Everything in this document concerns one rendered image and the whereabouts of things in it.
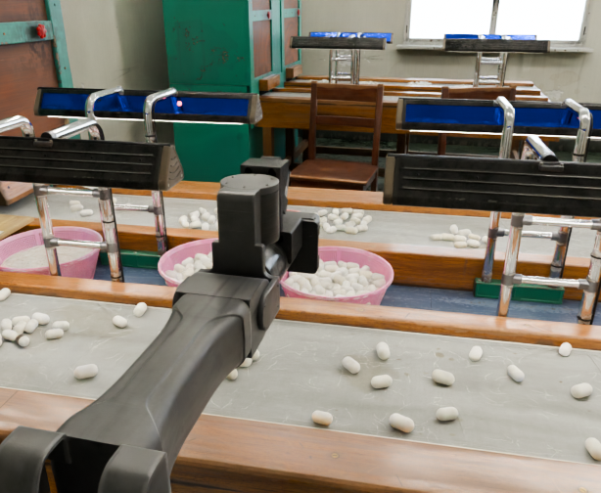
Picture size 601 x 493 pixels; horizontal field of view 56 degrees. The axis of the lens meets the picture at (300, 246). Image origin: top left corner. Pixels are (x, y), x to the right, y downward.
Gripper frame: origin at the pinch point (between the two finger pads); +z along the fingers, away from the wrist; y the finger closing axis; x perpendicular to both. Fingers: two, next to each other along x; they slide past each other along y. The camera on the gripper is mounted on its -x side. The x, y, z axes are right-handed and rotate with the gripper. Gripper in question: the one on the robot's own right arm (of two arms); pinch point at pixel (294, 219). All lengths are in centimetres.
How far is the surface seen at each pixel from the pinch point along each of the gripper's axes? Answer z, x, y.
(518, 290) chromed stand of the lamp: 61, 34, -39
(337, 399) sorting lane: 6.9, 32.4, -5.6
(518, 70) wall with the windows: 515, 19, -86
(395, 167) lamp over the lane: 18.0, -3.4, -11.6
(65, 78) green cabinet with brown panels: 108, -5, 108
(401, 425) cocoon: 1.4, 31.0, -16.2
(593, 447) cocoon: 3, 31, -42
